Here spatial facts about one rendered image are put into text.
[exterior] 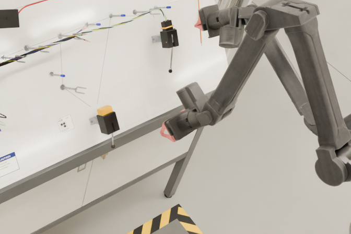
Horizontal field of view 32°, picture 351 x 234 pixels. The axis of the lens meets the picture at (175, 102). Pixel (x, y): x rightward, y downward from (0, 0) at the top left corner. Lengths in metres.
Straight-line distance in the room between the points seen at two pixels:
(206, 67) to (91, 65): 0.49
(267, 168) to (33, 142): 1.67
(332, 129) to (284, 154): 1.97
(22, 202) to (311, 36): 1.17
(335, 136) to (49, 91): 0.90
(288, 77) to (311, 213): 1.49
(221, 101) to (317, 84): 0.32
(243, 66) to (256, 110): 2.02
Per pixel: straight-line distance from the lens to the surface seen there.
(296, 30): 1.36
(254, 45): 1.46
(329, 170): 1.46
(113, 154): 2.23
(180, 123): 1.77
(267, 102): 3.60
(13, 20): 1.74
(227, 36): 1.91
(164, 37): 2.04
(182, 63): 2.18
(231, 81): 1.56
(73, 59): 1.94
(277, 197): 3.21
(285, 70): 1.85
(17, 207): 2.12
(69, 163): 1.98
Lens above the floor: 2.48
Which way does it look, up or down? 47 degrees down
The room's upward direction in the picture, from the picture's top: 20 degrees clockwise
